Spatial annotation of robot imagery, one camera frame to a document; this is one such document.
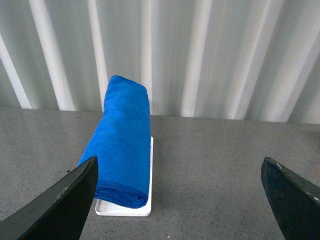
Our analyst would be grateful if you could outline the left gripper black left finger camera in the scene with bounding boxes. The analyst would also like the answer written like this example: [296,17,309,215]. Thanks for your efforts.
[0,156,98,240]

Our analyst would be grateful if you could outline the white towel rack stand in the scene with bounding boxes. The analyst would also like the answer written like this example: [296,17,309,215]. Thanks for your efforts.
[95,137,154,217]

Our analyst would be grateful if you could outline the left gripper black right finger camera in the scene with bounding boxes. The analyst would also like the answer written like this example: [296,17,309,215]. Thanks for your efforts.
[261,157,320,240]

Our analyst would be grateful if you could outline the blue microfiber cloth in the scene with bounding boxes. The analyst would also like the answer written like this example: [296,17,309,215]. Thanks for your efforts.
[78,75,151,209]

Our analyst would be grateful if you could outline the white curtain backdrop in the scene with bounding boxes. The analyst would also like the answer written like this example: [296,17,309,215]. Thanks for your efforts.
[0,0,320,124]

